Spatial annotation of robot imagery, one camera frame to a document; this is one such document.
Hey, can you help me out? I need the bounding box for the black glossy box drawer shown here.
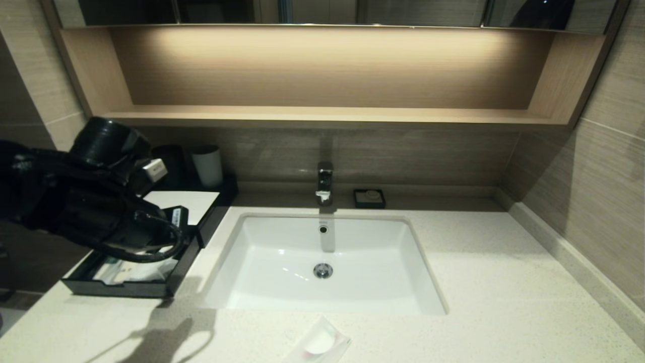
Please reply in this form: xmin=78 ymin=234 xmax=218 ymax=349
xmin=61 ymin=227 xmax=203 ymax=299

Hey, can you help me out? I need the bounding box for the square clear white packet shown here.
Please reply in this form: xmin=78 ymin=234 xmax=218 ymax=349
xmin=282 ymin=316 xmax=352 ymax=363

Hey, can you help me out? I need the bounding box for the long white green-banded packet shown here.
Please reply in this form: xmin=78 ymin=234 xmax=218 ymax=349
xmin=93 ymin=256 xmax=121 ymax=285

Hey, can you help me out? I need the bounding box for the folded white plastic packet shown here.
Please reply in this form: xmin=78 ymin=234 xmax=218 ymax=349
xmin=128 ymin=260 xmax=178 ymax=283

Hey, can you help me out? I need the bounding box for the black cup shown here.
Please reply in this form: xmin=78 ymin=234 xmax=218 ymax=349
xmin=151 ymin=145 xmax=187 ymax=187

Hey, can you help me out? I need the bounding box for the white cup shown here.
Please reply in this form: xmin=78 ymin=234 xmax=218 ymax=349
xmin=190 ymin=145 xmax=224 ymax=189

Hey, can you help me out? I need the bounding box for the chrome sink faucet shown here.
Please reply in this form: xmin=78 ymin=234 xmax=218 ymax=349
xmin=315 ymin=161 xmax=335 ymax=206

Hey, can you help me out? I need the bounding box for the black square soap dish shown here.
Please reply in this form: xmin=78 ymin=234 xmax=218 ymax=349
xmin=353 ymin=189 xmax=386 ymax=209

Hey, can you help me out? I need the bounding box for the white ceramic sink basin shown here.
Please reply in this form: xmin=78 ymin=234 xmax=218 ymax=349
xmin=197 ymin=213 xmax=449 ymax=316

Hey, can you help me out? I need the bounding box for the mirror cabinet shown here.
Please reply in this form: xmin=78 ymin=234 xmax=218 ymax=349
xmin=50 ymin=0 xmax=621 ymax=34

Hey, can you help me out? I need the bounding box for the left wrist camera silver front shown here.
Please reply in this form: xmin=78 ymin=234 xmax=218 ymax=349
xmin=132 ymin=158 xmax=168 ymax=185

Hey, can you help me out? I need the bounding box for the wooden wall shelf niche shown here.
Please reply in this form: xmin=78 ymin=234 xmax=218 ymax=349
xmin=43 ymin=25 xmax=630 ymax=133

